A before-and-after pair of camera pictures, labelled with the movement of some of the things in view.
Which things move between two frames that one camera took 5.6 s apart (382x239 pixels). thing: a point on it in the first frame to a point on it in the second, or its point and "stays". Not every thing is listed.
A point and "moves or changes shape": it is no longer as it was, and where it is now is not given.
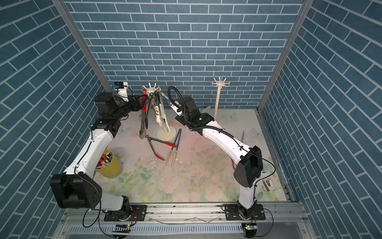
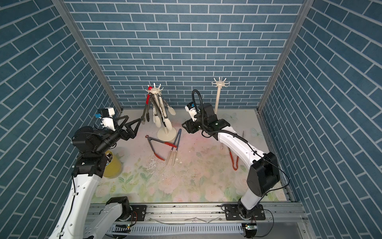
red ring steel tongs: [143, 129] moves or changes shape
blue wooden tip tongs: [179, 133] stays
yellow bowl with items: [109, 166] stays
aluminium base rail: [87, 221] stays
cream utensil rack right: [219, 84] stays
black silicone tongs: [150, 101] to [159, 110]
